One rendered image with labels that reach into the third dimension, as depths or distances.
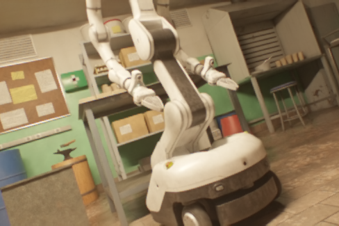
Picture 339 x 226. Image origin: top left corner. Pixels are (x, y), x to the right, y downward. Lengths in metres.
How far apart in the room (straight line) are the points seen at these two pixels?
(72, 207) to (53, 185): 0.18
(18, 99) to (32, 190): 2.48
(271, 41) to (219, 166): 4.72
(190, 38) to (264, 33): 1.52
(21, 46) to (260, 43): 4.00
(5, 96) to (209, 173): 3.47
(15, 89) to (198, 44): 2.91
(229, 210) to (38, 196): 1.15
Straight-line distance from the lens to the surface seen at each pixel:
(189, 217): 1.21
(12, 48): 4.42
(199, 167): 1.15
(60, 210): 1.87
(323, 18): 6.05
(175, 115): 1.30
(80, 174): 3.43
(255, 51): 5.41
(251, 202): 1.23
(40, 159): 4.07
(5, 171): 3.51
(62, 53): 4.34
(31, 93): 4.18
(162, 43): 1.47
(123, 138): 3.69
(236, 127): 3.79
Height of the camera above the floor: 0.49
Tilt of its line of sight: 3 degrees up
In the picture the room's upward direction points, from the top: 19 degrees counter-clockwise
